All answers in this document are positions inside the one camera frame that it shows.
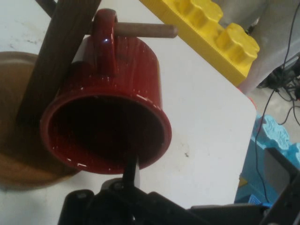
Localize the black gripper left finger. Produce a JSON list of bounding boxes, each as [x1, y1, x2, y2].
[[58, 157, 193, 225]]

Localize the light blue giant toy block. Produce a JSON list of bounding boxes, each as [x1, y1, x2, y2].
[[234, 113, 300, 209]]

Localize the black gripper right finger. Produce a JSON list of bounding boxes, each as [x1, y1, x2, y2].
[[260, 147, 300, 225]]

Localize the red speckled enamel mug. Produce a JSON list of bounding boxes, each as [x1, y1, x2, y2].
[[39, 8, 173, 175]]

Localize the thin black floor cable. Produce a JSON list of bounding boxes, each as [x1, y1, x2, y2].
[[280, 0, 298, 73], [255, 89, 276, 204]]

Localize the brown wooden mug tree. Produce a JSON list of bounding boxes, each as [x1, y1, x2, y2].
[[0, 0, 178, 192]]

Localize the yellow giant toy block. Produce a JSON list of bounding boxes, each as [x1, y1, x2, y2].
[[140, 0, 261, 87]]

